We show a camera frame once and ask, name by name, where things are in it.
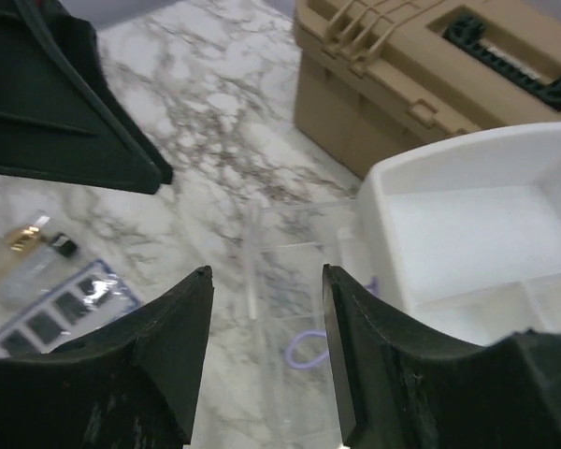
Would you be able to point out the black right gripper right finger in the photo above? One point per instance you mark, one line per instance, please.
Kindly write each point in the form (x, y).
(402, 384)

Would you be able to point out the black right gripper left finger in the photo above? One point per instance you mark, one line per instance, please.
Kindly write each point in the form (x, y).
(133, 383)

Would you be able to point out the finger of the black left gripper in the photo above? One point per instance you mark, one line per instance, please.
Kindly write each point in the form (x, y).
(59, 121)

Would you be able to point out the purple eyelash curler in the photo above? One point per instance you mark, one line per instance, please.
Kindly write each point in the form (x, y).
(303, 338)

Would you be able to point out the clear plastic drawer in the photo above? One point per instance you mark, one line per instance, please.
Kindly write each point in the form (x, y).
(245, 400)

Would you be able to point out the white plastic drawer organizer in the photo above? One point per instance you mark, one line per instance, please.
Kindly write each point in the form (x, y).
(465, 234)

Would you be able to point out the gold cap lotion bottle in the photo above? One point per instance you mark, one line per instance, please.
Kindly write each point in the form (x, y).
(25, 252)

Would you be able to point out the black cap clear bottle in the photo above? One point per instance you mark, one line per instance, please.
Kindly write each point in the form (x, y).
(67, 251)

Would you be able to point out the tan plastic toolbox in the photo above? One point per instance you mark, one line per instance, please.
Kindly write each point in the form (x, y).
(376, 78)

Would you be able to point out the black toolbox handle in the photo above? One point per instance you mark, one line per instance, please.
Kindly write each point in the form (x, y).
(466, 33)

